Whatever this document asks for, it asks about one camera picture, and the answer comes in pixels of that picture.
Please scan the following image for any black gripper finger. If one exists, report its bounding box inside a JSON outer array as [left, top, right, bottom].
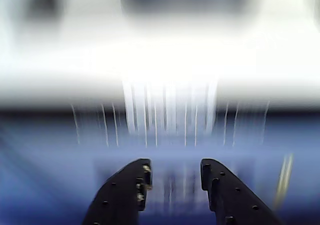
[[81, 157, 153, 225], [199, 158, 285, 225]]

